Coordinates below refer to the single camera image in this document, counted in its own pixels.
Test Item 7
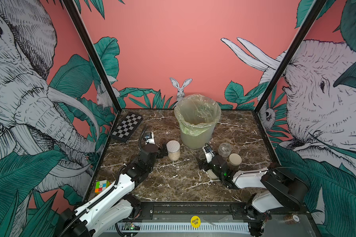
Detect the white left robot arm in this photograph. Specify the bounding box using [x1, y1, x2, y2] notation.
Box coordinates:
[53, 144, 168, 237]

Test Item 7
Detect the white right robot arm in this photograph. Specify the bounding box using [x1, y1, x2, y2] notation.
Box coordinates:
[198, 155, 310, 213]

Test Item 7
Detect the yellow round sticker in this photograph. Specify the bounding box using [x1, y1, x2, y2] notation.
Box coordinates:
[190, 216, 201, 229]

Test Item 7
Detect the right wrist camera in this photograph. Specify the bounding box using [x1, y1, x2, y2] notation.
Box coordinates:
[202, 146, 216, 163]

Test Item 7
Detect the white slotted cable duct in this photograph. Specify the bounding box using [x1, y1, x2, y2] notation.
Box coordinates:
[117, 222, 250, 234]

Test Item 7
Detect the white bin with green bag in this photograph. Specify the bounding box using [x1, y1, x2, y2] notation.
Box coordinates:
[174, 94, 222, 150]

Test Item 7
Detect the jar with patterned lid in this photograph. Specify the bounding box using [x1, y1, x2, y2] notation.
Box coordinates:
[166, 140, 181, 162]

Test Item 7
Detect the colourful puzzle cube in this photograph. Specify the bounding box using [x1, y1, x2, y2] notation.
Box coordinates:
[95, 180, 111, 194]

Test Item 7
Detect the black white checkerboard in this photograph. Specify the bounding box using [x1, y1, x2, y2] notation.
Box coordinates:
[111, 113, 143, 143]

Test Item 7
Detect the copper wire spool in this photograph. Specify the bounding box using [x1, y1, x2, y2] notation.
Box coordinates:
[283, 214, 300, 225]

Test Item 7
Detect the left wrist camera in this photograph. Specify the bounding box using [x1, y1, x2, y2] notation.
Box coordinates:
[143, 132, 155, 144]

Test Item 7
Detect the rice jar with beige lid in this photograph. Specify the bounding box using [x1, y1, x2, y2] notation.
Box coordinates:
[218, 142, 232, 158]

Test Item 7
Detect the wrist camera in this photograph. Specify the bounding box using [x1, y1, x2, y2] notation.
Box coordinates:
[202, 146, 216, 163]
[143, 132, 155, 144]

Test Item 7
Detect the small green circuit board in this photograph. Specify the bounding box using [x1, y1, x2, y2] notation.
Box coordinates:
[124, 223, 140, 231]

